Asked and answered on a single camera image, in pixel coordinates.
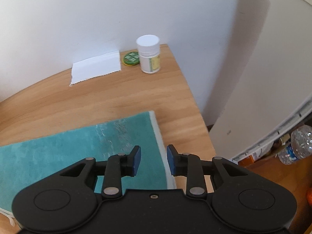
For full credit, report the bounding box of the clear plastic water bottle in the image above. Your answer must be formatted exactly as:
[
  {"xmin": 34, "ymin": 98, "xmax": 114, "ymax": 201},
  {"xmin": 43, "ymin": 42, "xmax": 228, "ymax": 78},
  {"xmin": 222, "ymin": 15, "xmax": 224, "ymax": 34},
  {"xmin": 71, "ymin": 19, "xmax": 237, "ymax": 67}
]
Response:
[{"xmin": 278, "ymin": 125, "xmax": 311, "ymax": 165}]

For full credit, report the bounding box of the orange box on floor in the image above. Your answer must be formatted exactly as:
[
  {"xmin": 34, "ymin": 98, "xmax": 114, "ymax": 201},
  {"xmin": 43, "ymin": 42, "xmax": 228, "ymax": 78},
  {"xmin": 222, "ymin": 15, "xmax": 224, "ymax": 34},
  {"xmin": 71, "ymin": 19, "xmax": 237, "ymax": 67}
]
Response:
[{"xmin": 238, "ymin": 155, "xmax": 255, "ymax": 168}]

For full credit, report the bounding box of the teal towel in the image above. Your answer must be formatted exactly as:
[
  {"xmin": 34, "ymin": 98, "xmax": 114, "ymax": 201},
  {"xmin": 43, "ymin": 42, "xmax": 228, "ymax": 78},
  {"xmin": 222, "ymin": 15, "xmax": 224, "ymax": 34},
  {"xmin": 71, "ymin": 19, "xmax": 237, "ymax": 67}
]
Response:
[{"xmin": 1, "ymin": 111, "xmax": 176, "ymax": 219}]

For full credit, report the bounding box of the green round tin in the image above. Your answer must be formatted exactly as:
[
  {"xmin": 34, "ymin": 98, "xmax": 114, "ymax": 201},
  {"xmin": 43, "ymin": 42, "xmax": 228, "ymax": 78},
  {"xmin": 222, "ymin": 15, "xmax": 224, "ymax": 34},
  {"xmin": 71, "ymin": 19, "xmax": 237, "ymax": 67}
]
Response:
[{"xmin": 122, "ymin": 51, "xmax": 140, "ymax": 66}]

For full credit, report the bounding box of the white pill bottle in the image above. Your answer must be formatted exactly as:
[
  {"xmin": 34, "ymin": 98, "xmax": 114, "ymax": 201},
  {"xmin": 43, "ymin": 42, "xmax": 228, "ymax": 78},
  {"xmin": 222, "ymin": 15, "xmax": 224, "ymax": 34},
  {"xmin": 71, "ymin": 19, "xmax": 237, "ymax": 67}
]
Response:
[{"xmin": 136, "ymin": 34, "xmax": 160, "ymax": 74}]

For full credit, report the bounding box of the white folded paper sheet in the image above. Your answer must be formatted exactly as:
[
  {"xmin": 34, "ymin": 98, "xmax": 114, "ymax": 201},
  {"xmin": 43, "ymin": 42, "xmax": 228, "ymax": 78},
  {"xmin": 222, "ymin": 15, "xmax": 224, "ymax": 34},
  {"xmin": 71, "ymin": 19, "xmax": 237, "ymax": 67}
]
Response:
[{"xmin": 69, "ymin": 51, "xmax": 121, "ymax": 86}]

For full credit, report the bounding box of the white panel door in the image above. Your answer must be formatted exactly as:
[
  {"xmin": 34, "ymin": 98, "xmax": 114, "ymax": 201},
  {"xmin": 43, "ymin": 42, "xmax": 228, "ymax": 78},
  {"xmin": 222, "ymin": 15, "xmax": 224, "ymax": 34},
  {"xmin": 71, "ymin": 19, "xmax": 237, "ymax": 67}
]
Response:
[{"xmin": 209, "ymin": 0, "xmax": 311, "ymax": 160}]

